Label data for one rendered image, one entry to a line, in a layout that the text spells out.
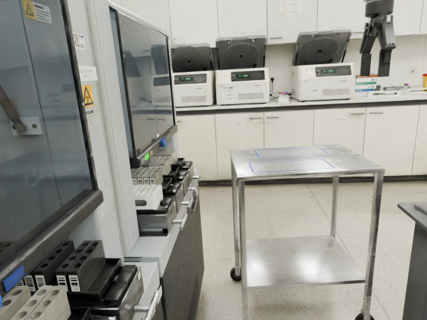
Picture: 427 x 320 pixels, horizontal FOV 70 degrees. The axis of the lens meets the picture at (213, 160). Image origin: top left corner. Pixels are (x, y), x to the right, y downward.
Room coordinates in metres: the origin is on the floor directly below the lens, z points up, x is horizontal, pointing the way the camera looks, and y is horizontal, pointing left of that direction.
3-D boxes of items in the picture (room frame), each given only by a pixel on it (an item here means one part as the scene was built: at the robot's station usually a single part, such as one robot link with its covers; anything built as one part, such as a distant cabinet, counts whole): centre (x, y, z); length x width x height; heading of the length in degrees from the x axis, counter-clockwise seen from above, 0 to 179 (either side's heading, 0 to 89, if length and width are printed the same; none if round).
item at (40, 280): (0.57, 0.34, 0.85); 0.12 x 0.02 x 0.06; 175
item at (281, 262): (1.40, -0.40, 0.41); 0.67 x 0.46 x 0.82; 90
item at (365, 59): (1.06, -0.52, 1.22); 0.03 x 0.01 x 0.07; 85
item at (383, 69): (0.92, -0.51, 1.22); 0.03 x 0.01 x 0.07; 85
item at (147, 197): (0.97, 0.34, 0.83); 0.30 x 0.10 x 0.06; 85
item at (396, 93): (3.21, -1.79, 0.93); 0.30 x 0.10 x 0.06; 77
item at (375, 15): (0.99, -0.52, 1.36); 0.08 x 0.07 x 0.09; 175
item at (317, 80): (3.44, -1.21, 1.25); 0.62 x 0.56 x 0.69; 174
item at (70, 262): (0.56, 0.30, 0.85); 0.12 x 0.02 x 0.06; 173
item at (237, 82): (3.52, -0.37, 1.24); 0.62 x 0.56 x 0.69; 175
